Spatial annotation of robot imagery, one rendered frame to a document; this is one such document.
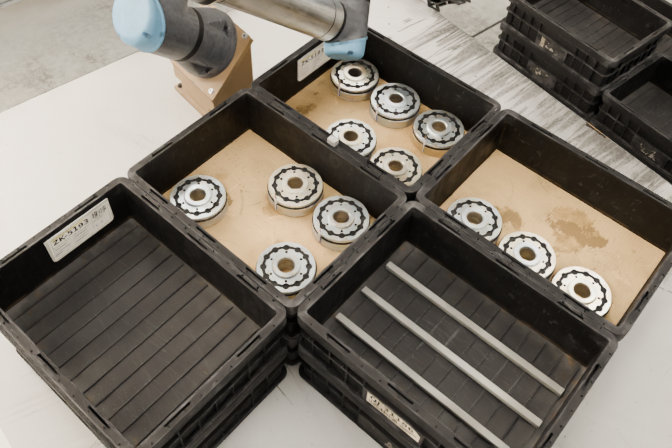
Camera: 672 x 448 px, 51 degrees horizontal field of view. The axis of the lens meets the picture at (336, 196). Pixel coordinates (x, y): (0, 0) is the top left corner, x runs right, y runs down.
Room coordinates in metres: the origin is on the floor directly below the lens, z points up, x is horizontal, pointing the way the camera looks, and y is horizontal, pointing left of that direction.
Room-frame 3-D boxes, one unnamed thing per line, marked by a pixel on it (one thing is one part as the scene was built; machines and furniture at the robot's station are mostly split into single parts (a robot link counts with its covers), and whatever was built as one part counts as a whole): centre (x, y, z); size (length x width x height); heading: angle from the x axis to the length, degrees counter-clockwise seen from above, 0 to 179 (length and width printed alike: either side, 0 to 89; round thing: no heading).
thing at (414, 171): (0.86, -0.11, 0.86); 0.10 x 0.10 x 0.01
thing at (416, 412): (0.50, -0.20, 0.92); 0.40 x 0.30 x 0.02; 52
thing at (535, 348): (0.50, -0.20, 0.87); 0.40 x 0.30 x 0.11; 52
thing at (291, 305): (0.74, 0.12, 0.92); 0.40 x 0.30 x 0.02; 52
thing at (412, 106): (1.04, -0.11, 0.86); 0.10 x 0.10 x 0.01
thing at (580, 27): (1.76, -0.72, 0.37); 0.40 x 0.30 x 0.45; 42
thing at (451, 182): (0.73, -0.38, 0.87); 0.40 x 0.30 x 0.11; 52
